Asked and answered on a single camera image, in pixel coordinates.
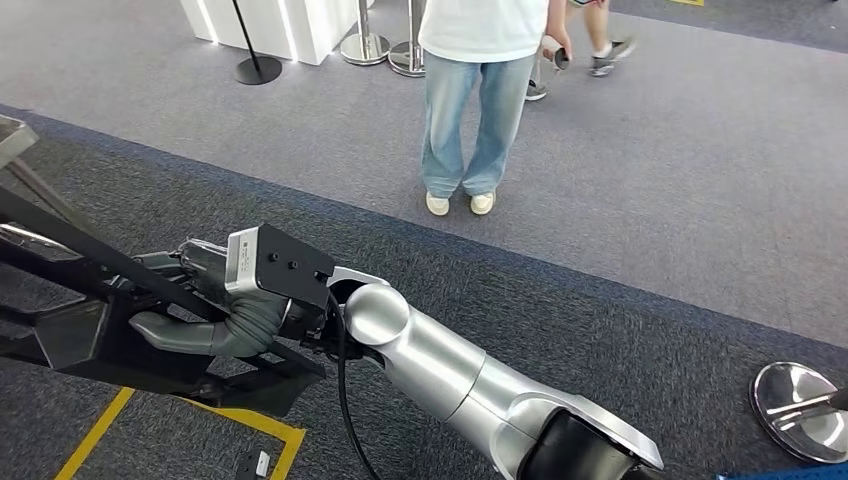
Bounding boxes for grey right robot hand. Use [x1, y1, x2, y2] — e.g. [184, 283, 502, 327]
[129, 238, 241, 358]

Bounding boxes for black plastic car part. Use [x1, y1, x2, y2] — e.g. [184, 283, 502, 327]
[0, 188, 329, 419]

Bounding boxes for small black white robot part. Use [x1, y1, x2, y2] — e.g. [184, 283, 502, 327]
[235, 450, 272, 480]

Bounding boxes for yellow floor tape square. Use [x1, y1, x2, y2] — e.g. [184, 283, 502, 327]
[54, 387, 307, 480]

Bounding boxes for white display counter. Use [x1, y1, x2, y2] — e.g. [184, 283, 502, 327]
[180, 0, 376, 66]

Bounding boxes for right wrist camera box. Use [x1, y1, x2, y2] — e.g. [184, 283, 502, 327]
[225, 223, 337, 310]

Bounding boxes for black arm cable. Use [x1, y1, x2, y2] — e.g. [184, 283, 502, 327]
[327, 294, 384, 480]

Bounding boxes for black stanchion post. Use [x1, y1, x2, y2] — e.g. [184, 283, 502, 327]
[230, 0, 284, 86]

